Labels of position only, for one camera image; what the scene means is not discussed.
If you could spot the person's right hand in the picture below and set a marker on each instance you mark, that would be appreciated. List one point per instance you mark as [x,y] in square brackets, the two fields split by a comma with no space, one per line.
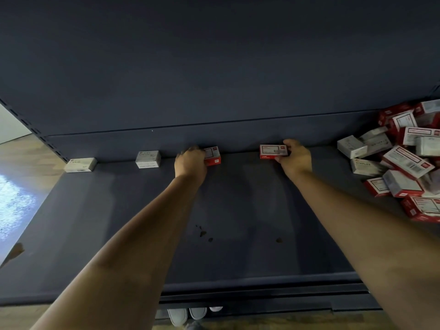
[297,161]

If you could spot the person's left hand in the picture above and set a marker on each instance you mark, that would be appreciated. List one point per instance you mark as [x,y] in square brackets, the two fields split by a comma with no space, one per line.
[191,165]

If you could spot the small red white box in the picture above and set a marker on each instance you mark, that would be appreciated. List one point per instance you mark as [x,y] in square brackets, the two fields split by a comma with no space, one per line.
[214,156]
[273,151]

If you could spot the dark metal shelf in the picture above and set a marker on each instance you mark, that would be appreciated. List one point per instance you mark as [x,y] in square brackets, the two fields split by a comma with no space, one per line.
[206,65]

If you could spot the pile of red white boxes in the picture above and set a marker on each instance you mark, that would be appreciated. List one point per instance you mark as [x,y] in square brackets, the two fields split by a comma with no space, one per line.
[402,165]

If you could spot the person's left forearm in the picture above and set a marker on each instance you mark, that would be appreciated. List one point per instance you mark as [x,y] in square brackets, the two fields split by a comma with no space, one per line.
[124,264]

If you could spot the person's right forearm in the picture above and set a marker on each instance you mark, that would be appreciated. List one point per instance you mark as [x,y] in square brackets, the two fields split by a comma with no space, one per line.
[371,251]

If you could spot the pink slipper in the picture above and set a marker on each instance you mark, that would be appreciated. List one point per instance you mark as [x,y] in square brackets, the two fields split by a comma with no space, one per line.
[216,309]

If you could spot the grey slipper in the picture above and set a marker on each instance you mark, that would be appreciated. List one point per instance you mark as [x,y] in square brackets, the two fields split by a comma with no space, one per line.
[177,316]
[198,312]

